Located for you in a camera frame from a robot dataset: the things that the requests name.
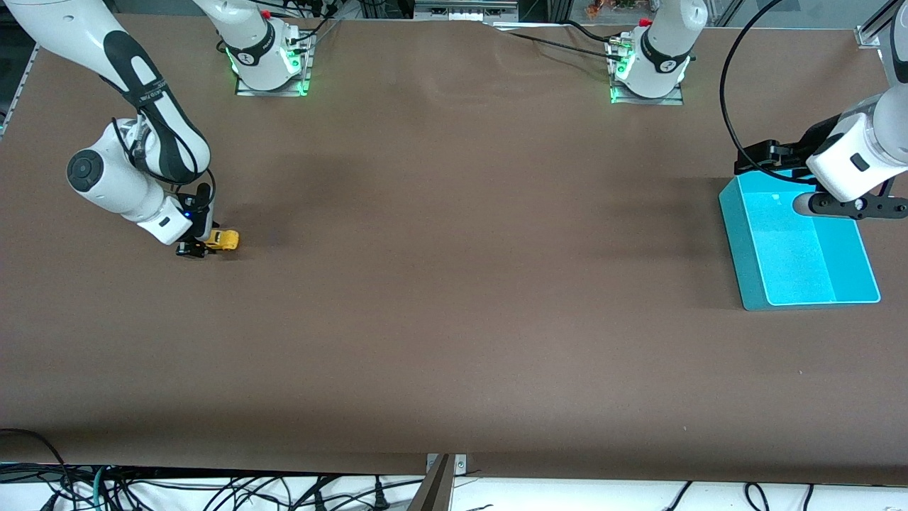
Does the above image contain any teal plastic bin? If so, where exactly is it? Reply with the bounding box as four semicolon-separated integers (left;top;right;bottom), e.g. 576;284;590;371
719;169;882;312

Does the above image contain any grey metal box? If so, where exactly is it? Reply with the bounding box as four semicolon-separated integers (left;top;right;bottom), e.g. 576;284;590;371
414;0;520;22

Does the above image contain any grey slanted metal bar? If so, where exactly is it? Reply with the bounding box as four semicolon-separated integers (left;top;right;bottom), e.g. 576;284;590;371
406;454;455;511

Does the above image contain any long looped black cable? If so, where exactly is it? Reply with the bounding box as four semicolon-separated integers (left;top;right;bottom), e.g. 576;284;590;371
720;0;824;187

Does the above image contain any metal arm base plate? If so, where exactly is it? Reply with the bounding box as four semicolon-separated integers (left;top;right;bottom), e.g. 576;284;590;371
236;35;311;97
610;39;684;106

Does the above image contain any black base cable bundle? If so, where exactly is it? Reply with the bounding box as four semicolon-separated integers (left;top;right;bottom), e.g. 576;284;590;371
284;0;343;47

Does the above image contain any aluminium frame rail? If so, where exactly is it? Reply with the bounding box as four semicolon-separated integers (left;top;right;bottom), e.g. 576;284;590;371
0;43;40;137

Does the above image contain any thin black table cable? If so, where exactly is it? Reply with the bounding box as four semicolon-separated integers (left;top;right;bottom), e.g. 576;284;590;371
489;21;625;65

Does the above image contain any black curved floor cable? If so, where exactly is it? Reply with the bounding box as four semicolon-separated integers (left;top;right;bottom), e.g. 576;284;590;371
0;428;72;511

